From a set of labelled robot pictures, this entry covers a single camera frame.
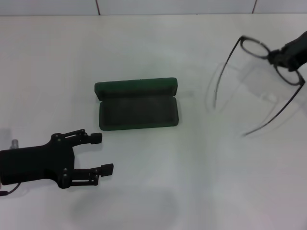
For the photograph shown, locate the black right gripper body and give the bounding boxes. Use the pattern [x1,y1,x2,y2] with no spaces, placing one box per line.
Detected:
[283,31,307,70]

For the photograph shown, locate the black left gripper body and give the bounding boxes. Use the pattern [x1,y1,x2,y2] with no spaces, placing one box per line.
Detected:
[0,133,76,190]

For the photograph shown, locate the black glasses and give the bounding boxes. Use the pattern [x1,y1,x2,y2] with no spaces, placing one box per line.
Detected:
[212,35,307,138]

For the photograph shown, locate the green glasses case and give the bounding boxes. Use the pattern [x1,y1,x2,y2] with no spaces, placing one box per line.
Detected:
[94,77,180,132]

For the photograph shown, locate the left gripper dark cable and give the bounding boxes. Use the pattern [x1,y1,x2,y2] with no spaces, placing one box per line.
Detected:
[0,182,21,198]

